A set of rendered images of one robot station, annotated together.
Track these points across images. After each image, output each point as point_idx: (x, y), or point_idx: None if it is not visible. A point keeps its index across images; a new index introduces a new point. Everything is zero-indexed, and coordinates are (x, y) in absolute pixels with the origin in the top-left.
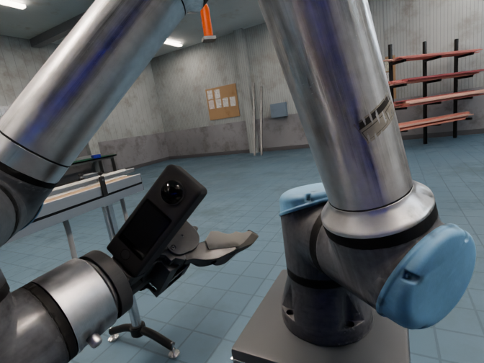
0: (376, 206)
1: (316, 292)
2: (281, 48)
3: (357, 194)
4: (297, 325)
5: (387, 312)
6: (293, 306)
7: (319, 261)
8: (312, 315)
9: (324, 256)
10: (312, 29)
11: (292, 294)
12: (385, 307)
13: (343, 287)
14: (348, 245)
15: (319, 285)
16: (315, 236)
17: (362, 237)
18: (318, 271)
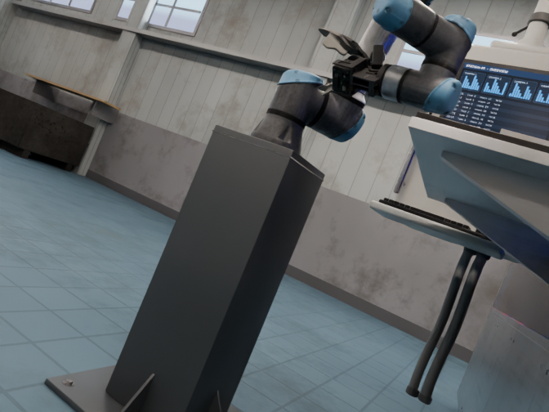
0: (364, 94)
1: (301, 130)
2: (389, 33)
3: None
4: (293, 146)
5: (353, 131)
6: (292, 136)
7: (326, 110)
8: (299, 141)
9: (332, 109)
10: (395, 38)
11: (291, 130)
12: (354, 128)
13: (326, 125)
14: (357, 104)
15: (304, 126)
16: (327, 99)
17: (363, 102)
18: (307, 118)
